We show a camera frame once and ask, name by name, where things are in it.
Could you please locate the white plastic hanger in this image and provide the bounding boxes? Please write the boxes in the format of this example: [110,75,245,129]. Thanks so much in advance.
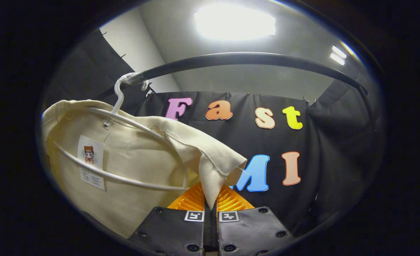
[52,73,189,191]

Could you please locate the black clothes rack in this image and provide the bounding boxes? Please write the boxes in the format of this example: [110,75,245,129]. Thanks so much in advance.
[96,52,376,118]

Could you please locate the cream shirt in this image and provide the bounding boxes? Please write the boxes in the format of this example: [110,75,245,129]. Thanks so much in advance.
[41,100,248,239]

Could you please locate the large ceiling light panel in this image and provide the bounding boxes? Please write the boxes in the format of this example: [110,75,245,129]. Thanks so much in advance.
[194,4,276,40]

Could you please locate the small ceiling light panel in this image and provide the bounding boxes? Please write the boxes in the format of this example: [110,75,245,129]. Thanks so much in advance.
[330,46,347,66]

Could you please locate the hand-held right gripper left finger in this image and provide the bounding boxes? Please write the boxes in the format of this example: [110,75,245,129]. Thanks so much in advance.
[128,181,210,256]

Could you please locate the black backdrop cloth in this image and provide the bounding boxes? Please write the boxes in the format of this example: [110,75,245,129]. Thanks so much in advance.
[41,28,386,239]

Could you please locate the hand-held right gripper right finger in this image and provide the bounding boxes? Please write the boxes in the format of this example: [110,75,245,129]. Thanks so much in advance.
[210,183,296,256]

